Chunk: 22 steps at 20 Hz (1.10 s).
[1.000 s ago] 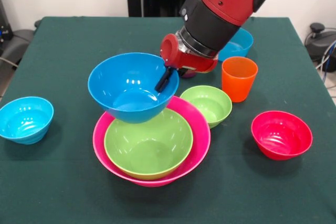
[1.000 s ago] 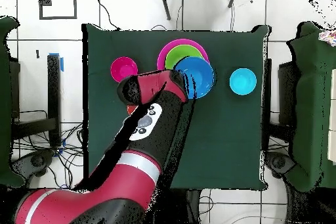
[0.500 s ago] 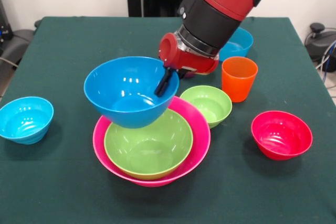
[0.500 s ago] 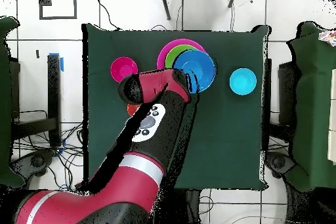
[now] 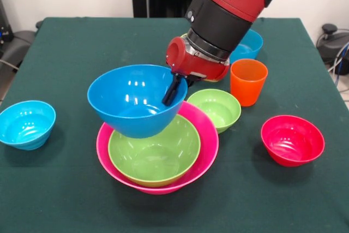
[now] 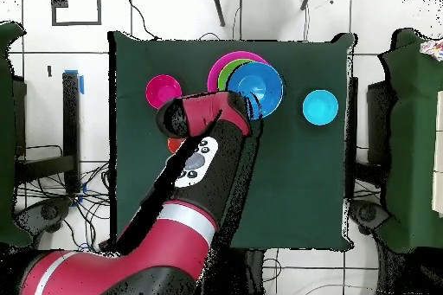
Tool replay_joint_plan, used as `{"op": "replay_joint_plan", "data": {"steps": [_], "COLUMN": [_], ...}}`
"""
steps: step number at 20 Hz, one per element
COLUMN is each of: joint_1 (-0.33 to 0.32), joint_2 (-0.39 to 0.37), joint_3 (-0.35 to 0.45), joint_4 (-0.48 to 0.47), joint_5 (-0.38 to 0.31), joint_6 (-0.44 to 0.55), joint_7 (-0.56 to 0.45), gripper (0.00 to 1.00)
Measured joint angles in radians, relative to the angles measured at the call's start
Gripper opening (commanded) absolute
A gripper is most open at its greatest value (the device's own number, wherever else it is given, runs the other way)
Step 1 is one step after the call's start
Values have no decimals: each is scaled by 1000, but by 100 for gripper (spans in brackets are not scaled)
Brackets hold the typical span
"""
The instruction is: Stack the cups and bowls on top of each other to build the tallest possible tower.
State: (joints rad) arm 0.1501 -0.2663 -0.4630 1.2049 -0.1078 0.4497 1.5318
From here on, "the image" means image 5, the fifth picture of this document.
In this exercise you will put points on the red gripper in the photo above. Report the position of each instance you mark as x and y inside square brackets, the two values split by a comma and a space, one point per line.
[177, 58]

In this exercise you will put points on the large blue bowl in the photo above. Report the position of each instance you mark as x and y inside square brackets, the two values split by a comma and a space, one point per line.
[128, 102]

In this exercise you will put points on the large pink bowl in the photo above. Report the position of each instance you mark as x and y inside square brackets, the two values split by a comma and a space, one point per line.
[210, 145]

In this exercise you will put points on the large green bowl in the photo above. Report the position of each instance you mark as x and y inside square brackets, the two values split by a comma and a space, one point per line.
[158, 159]

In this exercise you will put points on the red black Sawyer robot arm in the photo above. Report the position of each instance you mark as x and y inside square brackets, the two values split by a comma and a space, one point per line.
[234, 4]

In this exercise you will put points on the small green bowl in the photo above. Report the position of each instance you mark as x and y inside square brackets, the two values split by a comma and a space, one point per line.
[218, 107]

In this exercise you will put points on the orange cup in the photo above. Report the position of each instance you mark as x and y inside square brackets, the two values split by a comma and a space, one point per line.
[248, 85]

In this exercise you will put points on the medium blue bowl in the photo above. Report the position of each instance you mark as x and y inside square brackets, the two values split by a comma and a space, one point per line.
[251, 47]

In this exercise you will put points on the small red-pink bowl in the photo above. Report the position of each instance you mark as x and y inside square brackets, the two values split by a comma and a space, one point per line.
[292, 143]

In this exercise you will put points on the dark green table cloth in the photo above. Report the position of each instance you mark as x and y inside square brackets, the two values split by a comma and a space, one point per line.
[245, 200]

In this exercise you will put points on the small light blue bowl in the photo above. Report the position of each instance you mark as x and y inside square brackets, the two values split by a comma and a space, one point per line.
[27, 126]

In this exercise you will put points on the black wheel base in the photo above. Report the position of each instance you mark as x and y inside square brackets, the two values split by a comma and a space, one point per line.
[332, 45]
[16, 47]

